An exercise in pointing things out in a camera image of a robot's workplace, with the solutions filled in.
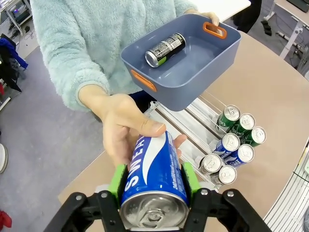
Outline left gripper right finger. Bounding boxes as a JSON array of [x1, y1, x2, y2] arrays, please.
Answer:
[[180, 161, 273, 232]]

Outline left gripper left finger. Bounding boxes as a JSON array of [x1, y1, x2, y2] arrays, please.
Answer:
[[43, 163, 129, 232]]

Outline blue Pocari Sweat can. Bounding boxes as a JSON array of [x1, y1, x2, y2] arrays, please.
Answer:
[[213, 132, 241, 158], [224, 144, 255, 169], [120, 131, 190, 231]]

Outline green soda can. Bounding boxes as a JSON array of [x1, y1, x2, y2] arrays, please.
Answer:
[[230, 113, 256, 138], [217, 104, 241, 132], [241, 126, 267, 148]]

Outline blue bin with orange handles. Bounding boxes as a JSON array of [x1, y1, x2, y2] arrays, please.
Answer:
[[120, 14, 242, 113]]

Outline black Pepsi can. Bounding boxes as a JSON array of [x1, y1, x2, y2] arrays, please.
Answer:
[[212, 165, 238, 186], [199, 153, 223, 175], [144, 33, 187, 68]]

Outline person's left forearm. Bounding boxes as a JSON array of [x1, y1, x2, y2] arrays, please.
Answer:
[[173, 0, 201, 13]]

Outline person's right forearm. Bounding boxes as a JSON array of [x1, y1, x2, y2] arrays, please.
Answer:
[[43, 36, 111, 113]]

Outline white can dispenser rack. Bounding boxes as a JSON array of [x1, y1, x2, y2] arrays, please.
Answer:
[[142, 95, 242, 193]]

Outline person's right hand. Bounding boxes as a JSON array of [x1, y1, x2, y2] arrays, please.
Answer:
[[78, 85, 188, 170]]

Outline person's left hand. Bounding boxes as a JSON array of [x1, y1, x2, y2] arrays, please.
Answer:
[[185, 9, 221, 27]]

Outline white ribbed panel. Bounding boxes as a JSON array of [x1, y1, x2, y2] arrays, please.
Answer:
[[263, 142, 309, 232]]

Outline white sneaker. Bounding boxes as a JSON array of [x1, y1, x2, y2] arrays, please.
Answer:
[[0, 144, 9, 174]]

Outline blue garment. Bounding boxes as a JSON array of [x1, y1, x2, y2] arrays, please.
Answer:
[[0, 37, 28, 71]]

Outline person in mint fleece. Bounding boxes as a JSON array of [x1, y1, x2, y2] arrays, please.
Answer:
[[30, 0, 201, 116]]

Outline white side table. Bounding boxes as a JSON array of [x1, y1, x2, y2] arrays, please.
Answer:
[[193, 0, 252, 23]]

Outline grey workbench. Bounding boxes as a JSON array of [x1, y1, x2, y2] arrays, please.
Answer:
[[4, 0, 33, 28]]

